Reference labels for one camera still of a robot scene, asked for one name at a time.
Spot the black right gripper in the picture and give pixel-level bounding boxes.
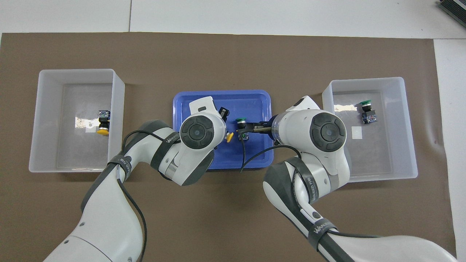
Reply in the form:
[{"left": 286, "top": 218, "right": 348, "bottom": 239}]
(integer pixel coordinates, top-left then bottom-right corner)
[{"left": 244, "top": 122, "right": 273, "bottom": 134}]

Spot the green push button switch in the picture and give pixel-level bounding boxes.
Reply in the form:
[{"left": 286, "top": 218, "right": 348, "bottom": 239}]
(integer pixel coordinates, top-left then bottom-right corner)
[
  {"left": 360, "top": 100, "right": 378, "bottom": 125},
  {"left": 235, "top": 118, "right": 251, "bottom": 142}
]

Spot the blue plastic tray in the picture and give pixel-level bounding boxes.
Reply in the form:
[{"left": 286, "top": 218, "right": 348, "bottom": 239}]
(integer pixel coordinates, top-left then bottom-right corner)
[{"left": 173, "top": 90, "right": 274, "bottom": 171}]

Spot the brown paper table mat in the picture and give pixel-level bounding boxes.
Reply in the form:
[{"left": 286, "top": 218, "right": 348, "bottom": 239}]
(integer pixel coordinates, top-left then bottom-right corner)
[{"left": 0, "top": 32, "right": 457, "bottom": 262}]

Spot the translucent white plastic box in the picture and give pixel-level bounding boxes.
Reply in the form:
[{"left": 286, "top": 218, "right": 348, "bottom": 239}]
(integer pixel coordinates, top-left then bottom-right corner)
[
  {"left": 28, "top": 69, "right": 126, "bottom": 173},
  {"left": 322, "top": 77, "right": 418, "bottom": 183}
]

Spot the black ribbed device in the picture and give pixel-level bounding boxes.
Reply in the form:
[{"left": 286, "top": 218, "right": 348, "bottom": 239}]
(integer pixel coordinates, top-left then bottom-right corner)
[{"left": 439, "top": 0, "right": 466, "bottom": 19}]

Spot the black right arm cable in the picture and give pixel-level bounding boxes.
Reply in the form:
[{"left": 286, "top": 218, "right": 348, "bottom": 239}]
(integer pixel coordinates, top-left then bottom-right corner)
[{"left": 240, "top": 140, "right": 303, "bottom": 171}]

